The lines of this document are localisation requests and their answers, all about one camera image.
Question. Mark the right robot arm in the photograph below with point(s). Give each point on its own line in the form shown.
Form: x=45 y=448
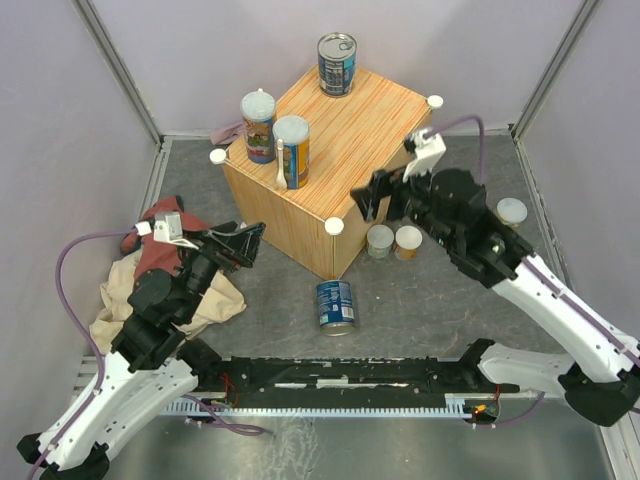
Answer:
x=598 y=374

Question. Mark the green orange fruit cup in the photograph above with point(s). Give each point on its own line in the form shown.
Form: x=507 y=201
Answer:
x=511 y=212

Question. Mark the wooden cube counter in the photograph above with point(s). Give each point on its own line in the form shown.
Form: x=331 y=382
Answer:
x=319 y=225

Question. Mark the tall yellow drink can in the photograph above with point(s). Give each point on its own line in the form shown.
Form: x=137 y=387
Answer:
x=295 y=133

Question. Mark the beige cloth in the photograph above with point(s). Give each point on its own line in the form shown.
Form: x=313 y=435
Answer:
x=221 y=302

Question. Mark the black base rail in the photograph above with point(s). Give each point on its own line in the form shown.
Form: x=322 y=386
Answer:
x=339 y=383

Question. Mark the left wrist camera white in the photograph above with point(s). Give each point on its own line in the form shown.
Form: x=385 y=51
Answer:
x=166 y=228

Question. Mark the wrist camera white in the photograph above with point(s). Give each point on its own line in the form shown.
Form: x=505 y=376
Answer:
x=166 y=228
x=425 y=148

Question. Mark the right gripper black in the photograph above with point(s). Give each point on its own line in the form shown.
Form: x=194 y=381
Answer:
x=384 y=184

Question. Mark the white plastic spoon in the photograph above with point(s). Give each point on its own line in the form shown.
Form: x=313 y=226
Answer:
x=280 y=177

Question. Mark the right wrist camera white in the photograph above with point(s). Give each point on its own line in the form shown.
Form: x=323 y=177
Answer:
x=425 y=148

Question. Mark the clear lid small cup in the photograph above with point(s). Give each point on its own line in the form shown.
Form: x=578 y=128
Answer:
x=379 y=239

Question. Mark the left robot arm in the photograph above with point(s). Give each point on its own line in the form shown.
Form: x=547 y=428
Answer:
x=151 y=362

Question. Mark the white cable duct strip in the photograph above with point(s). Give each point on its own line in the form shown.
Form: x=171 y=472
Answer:
x=454 y=408

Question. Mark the tall can cartoon label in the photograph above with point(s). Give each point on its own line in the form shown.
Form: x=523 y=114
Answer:
x=258 y=109

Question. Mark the blue Progresso soup can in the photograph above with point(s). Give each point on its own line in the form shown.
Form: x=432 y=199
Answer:
x=336 y=63

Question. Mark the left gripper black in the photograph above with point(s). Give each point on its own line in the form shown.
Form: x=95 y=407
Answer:
x=244 y=241

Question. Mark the orange cup white lid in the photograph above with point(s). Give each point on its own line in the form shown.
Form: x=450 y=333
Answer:
x=407 y=240

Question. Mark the pink cloth behind counter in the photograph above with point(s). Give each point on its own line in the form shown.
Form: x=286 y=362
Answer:
x=226 y=135

